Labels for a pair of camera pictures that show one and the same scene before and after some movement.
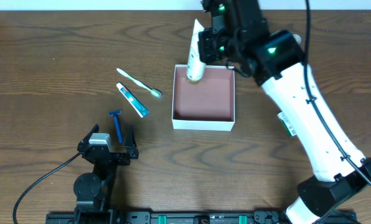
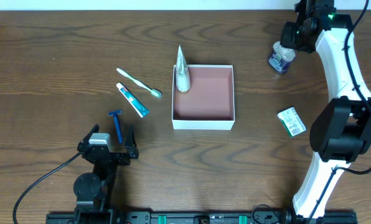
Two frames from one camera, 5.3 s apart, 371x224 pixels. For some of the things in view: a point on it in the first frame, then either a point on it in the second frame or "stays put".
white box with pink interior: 208,104 stays put
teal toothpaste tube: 141,110 stays put
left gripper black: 116,156 stays put
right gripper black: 206,45 → 289,38
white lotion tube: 196,69 → 183,75
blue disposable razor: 114,114 stays put
